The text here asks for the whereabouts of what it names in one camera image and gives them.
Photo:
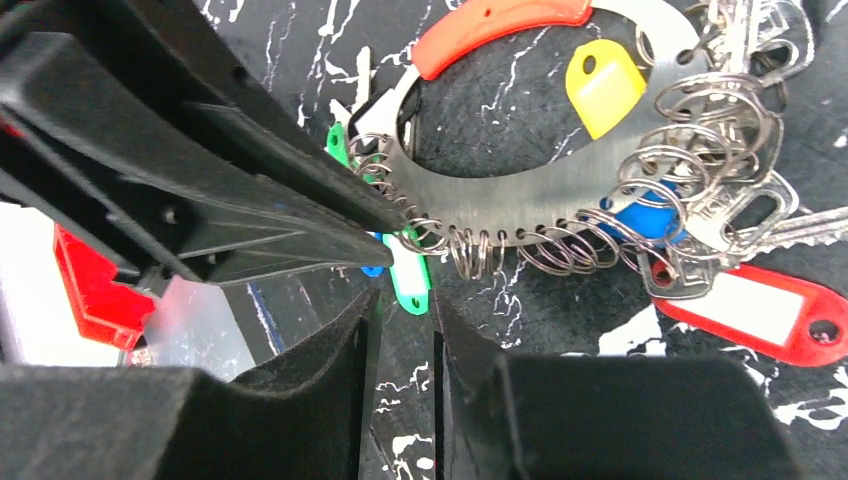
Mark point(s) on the keyring with coloured tags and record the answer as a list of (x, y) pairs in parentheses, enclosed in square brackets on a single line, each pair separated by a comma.
[(677, 181)]

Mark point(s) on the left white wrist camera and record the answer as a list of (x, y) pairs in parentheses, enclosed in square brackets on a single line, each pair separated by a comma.
[(60, 306)]

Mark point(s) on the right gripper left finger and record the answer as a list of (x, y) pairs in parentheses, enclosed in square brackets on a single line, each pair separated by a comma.
[(301, 415)]

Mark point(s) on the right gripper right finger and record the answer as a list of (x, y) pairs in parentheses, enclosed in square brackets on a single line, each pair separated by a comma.
[(506, 415)]

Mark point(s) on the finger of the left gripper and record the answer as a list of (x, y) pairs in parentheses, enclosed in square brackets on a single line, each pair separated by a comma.
[(193, 79), (95, 159)]

